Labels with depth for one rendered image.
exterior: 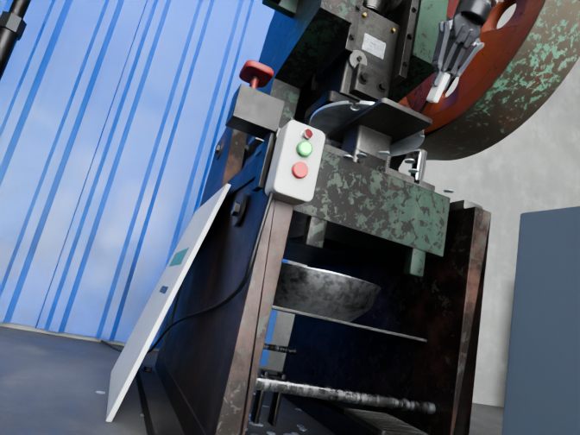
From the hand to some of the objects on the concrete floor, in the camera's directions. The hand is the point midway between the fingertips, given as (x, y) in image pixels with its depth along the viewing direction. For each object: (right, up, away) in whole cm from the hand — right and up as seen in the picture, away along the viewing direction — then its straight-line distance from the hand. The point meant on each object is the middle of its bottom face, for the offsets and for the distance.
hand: (438, 87), depth 100 cm
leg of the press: (-67, -81, +3) cm, 105 cm away
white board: (-79, -80, +14) cm, 113 cm away
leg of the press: (-19, -95, +22) cm, 100 cm away
